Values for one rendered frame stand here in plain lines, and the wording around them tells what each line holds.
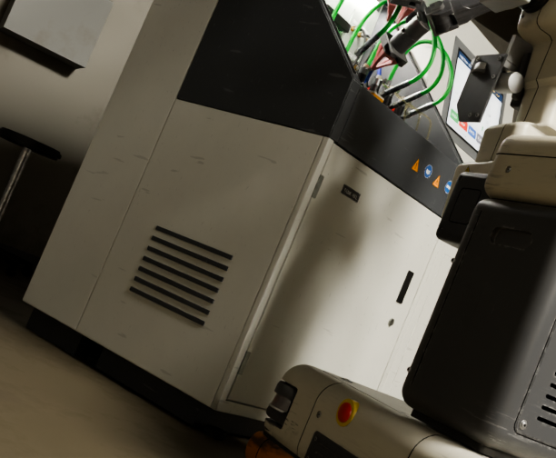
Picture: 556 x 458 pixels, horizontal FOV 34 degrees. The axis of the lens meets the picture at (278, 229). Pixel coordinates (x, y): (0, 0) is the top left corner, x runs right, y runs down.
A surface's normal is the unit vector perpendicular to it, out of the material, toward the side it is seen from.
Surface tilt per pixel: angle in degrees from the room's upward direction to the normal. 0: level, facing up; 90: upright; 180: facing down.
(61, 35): 90
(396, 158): 90
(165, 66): 90
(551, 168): 90
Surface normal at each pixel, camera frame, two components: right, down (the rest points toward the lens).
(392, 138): 0.73, 0.25
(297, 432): -0.80, -0.37
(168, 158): -0.57, -0.29
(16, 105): 0.45, 0.13
